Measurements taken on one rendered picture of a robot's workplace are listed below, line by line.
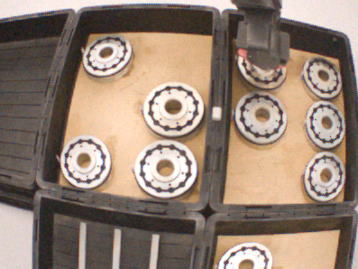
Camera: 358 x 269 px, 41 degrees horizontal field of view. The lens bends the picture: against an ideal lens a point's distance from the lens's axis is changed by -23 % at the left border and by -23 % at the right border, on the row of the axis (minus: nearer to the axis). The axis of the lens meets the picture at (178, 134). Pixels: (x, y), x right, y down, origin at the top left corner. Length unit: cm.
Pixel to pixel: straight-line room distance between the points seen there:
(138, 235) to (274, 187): 25
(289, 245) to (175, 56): 44
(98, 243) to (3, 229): 32
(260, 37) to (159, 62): 32
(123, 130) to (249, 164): 23
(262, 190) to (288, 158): 8
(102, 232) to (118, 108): 24
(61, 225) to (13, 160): 18
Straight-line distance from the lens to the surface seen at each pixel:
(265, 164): 104
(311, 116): 106
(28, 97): 115
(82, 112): 109
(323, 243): 101
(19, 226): 120
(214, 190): 91
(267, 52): 86
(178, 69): 111
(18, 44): 125
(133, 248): 99
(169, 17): 111
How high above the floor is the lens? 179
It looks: 66 degrees down
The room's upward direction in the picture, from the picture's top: 6 degrees counter-clockwise
